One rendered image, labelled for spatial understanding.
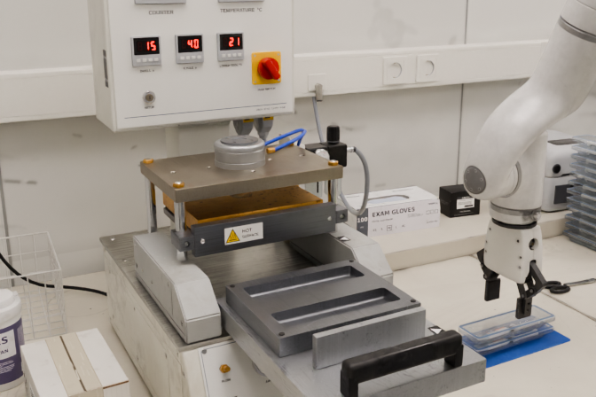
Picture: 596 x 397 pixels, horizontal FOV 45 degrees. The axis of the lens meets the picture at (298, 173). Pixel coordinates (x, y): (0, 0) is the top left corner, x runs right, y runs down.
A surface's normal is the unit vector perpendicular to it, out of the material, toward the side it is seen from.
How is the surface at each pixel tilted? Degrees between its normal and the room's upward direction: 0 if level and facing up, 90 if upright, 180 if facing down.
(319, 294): 0
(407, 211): 87
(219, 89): 90
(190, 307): 40
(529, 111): 48
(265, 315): 0
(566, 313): 0
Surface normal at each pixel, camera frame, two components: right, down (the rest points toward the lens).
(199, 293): 0.30, -0.58
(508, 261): -0.86, 0.20
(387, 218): 0.37, 0.25
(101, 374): -0.04, -0.96
